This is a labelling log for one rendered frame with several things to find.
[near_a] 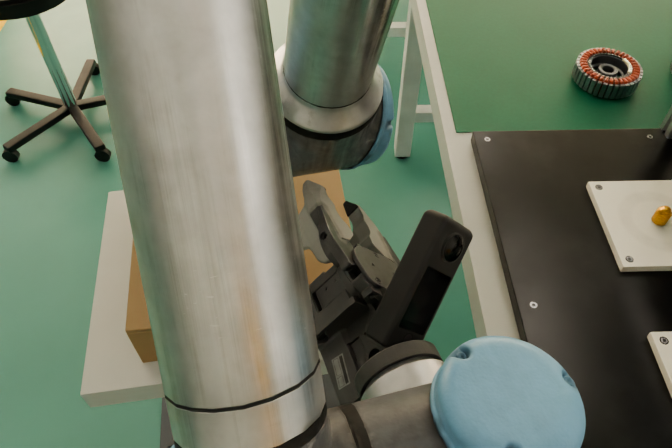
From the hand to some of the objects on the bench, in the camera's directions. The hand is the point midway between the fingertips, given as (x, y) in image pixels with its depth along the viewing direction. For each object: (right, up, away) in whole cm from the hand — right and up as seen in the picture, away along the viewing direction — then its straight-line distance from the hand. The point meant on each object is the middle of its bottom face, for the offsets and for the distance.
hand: (336, 195), depth 59 cm
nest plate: (+44, -4, +23) cm, 50 cm away
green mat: (+66, +34, +60) cm, 95 cm away
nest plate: (+45, -22, +7) cm, 51 cm away
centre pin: (+44, -3, +22) cm, 50 cm away
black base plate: (+46, -15, +17) cm, 51 cm away
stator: (+48, +21, +47) cm, 71 cm away
